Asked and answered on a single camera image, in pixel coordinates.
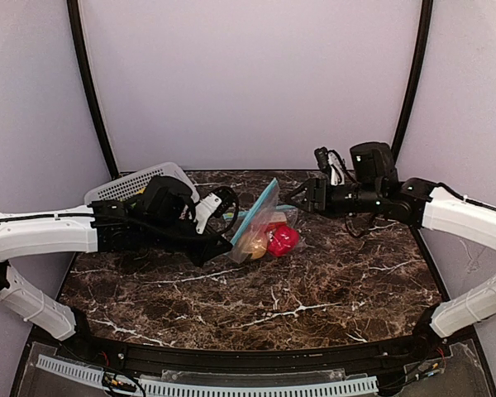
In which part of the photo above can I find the clear zip bag blue zipper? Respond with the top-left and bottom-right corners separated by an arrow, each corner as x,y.
227,205 -> 306,264

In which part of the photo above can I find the red toy bell pepper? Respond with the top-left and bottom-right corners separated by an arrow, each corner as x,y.
267,225 -> 300,257

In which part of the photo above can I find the yellow orange toy peach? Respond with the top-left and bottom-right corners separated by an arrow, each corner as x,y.
249,235 -> 268,260

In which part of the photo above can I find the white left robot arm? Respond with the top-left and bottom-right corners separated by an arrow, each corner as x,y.
0,200 -> 232,347

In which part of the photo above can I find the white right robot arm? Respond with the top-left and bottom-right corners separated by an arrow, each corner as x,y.
285,178 -> 496,339

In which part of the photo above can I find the white plastic mesh basket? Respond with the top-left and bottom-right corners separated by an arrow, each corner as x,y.
83,162 -> 200,205

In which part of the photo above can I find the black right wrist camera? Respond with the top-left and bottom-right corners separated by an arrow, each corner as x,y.
350,141 -> 398,184

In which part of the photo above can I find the white slotted cable duct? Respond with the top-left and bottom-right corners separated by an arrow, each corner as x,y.
36,354 -> 379,396

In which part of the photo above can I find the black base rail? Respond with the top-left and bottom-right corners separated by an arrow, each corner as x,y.
28,322 -> 476,377

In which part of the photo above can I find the black frame post right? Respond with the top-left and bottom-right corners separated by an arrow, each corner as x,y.
391,0 -> 434,161

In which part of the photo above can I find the black frame post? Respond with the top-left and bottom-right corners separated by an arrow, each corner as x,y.
66,0 -> 120,179
391,0 -> 434,161

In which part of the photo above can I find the black frame post left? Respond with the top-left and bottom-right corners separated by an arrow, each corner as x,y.
66,0 -> 120,179

